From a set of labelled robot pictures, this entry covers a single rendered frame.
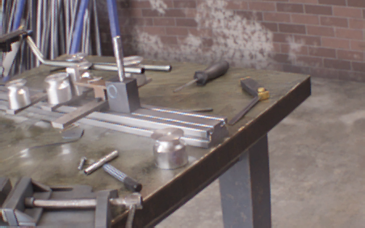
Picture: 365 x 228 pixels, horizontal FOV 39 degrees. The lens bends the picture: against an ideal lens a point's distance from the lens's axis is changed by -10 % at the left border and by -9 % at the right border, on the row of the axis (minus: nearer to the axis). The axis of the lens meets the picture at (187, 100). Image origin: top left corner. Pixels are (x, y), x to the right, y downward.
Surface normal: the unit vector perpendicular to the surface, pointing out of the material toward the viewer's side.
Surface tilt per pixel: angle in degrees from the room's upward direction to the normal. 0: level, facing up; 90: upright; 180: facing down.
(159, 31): 90
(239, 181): 90
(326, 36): 90
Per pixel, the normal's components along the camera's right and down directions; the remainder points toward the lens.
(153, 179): -0.13, -0.93
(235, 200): -0.58, 0.35
